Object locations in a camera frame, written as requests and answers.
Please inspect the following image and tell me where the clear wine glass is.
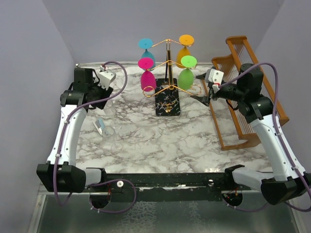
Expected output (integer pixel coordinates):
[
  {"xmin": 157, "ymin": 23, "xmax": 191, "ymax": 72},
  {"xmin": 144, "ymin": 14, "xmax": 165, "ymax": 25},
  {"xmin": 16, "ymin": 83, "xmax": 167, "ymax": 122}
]
[{"xmin": 101, "ymin": 126, "xmax": 123, "ymax": 154}]

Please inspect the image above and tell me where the pink wine glass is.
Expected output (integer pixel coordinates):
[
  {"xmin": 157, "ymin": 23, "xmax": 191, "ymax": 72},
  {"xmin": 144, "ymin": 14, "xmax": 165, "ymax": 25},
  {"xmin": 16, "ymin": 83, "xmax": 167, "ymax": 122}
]
[{"xmin": 138, "ymin": 57, "xmax": 156, "ymax": 92}]

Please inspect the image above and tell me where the orange wine glass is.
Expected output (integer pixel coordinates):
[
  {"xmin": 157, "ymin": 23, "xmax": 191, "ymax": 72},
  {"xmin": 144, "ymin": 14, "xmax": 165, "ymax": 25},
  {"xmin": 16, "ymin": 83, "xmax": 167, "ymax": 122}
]
[{"xmin": 176, "ymin": 34, "xmax": 194, "ymax": 68}]

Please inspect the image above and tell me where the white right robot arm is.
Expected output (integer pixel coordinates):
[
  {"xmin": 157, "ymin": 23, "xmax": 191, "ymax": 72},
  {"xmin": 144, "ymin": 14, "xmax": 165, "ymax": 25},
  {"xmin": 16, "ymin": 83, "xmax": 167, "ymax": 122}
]
[{"xmin": 193, "ymin": 63, "xmax": 311, "ymax": 205}]

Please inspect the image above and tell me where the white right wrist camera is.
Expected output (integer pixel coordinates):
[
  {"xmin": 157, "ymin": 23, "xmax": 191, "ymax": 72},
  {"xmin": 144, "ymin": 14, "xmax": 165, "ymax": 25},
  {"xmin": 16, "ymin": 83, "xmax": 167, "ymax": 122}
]
[{"xmin": 205, "ymin": 68, "xmax": 224, "ymax": 93}]

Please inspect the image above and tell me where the green wine glass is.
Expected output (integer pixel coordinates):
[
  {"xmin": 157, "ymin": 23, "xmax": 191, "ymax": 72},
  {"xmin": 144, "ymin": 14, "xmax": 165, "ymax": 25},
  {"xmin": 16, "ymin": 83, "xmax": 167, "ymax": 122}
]
[{"xmin": 177, "ymin": 55, "xmax": 197, "ymax": 90}]

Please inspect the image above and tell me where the aluminium extrusion rail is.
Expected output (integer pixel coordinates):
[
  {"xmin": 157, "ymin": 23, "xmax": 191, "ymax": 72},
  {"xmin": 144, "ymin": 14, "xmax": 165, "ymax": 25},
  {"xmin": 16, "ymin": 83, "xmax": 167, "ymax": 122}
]
[{"xmin": 38, "ymin": 184, "xmax": 87, "ymax": 195}]

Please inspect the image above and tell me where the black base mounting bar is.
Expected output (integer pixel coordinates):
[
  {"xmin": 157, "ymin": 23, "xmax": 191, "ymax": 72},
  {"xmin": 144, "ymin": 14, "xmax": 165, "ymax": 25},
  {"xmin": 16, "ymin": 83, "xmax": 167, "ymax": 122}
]
[{"xmin": 79, "ymin": 172, "xmax": 253, "ymax": 202}]

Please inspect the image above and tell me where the small blue white card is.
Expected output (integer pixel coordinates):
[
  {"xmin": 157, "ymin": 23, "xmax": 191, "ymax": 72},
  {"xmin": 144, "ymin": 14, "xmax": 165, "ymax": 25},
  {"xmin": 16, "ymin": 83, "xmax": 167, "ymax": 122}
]
[{"xmin": 93, "ymin": 118, "xmax": 105, "ymax": 136}]

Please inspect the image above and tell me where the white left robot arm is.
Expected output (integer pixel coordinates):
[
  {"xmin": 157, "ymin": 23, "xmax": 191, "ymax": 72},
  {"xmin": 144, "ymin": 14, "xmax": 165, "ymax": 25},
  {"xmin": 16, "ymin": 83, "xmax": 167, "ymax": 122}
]
[{"xmin": 36, "ymin": 67, "xmax": 116, "ymax": 193}]

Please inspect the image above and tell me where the wooden tiered shelf rack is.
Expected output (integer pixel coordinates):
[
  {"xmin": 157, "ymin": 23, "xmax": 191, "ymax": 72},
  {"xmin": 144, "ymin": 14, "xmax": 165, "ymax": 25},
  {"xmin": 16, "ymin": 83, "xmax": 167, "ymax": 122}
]
[{"xmin": 212, "ymin": 35, "xmax": 275, "ymax": 150}]

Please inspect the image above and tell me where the gold wine glass rack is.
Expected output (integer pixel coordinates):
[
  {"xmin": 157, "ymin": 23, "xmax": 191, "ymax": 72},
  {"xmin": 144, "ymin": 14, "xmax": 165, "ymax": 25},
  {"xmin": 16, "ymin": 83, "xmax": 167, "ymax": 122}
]
[{"xmin": 142, "ymin": 39, "xmax": 202, "ymax": 117}]

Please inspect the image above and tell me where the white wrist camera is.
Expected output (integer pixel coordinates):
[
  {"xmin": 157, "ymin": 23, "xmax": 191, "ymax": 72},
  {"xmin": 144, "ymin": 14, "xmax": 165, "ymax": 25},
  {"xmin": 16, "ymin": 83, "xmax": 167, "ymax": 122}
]
[
  {"xmin": 97, "ymin": 66, "xmax": 116, "ymax": 89},
  {"xmin": 205, "ymin": 68, "xmax": 224, "ymax": 93}
]

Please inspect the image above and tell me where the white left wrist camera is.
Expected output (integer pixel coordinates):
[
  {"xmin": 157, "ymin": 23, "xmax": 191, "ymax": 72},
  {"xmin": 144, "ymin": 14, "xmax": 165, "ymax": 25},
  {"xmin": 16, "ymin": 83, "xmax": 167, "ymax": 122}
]
[{"xmin": 97, "ymin": 66, "xmax": 116, "ymax": 89}]

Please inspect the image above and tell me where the blue wine glass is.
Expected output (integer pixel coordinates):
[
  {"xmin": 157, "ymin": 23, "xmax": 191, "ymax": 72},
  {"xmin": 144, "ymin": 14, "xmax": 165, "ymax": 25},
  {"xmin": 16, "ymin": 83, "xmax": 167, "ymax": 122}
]
[{"xmin": 138, "ymin": 38, "xmax": 155, "ymax": 62}]

